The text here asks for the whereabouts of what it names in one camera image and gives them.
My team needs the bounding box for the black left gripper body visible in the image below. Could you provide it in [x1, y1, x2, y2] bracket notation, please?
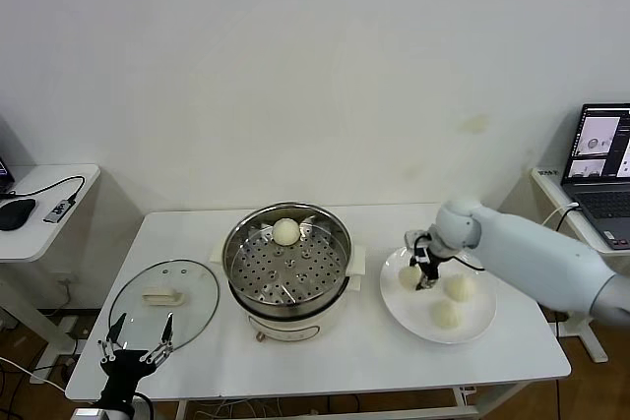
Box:
[100, 349, 158, 402]

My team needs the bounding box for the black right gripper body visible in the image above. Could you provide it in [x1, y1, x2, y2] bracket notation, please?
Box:
[416, 230, 452, 283]

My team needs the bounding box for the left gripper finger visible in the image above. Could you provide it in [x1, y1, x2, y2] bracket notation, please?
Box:
[96, 311, 127, 367]
[140, 310, 175, 368]

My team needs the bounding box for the white steamed baozi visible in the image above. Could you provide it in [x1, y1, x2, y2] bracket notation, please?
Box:
[444, 273, 477, 302]
[272, 216, 300, 247]
[429, 298, 464, 330]
[397, 266, 422, 292]

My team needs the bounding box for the round glass pot lid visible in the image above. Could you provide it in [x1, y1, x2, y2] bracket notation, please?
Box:
[107, 257, 221, 356]

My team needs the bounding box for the stainless steel steamer basket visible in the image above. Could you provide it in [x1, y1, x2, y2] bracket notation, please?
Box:
[220, 202, 354, 316]

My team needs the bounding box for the white round plate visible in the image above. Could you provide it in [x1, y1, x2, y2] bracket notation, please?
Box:
[378, 245, 497, 345]

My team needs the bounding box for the white side table with mouse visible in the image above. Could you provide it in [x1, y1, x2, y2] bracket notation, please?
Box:
[0, 163, 102, 357]

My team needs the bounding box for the cream electric cooker base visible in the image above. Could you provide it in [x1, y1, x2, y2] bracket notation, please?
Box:
[210, 241, 368, 345]

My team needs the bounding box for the grey usb hub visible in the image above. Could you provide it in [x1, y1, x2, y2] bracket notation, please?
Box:
[42, 197, 76, 224]

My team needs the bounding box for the white side table with laptop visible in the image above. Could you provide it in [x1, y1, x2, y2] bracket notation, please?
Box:
[529, 166, 630, 365]

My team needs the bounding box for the black computer mouse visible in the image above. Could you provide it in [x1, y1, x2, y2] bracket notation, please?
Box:
[0, 197, 38, 232]

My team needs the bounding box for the grey open laptop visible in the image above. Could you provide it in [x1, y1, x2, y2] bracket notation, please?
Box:
[560, 102, 630, 252]

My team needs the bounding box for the dark screen device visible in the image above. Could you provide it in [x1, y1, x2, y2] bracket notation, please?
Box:
[0, 153, 16, 196]

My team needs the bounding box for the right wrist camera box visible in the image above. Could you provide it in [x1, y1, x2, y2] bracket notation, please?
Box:
[403, 229, 430, 250]

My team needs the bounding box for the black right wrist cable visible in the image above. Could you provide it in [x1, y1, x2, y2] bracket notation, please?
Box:
[451, 250, 487, 272]

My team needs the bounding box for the white floor cable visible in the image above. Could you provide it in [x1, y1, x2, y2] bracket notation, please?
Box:
[0, 355, 68, 396]

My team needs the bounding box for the white main table frame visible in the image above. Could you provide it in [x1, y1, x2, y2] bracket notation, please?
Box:
[100, 383, 531, 420]

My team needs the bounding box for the black power cable with adapter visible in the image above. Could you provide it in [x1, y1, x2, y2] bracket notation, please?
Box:
[538, 206, 581, 338]

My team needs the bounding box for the white laptop cable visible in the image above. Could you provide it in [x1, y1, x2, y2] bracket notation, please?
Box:
[539, 201, 583, 233]

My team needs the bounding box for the black hub cable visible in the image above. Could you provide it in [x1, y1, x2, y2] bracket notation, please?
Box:
[0, 174, 85, 208]

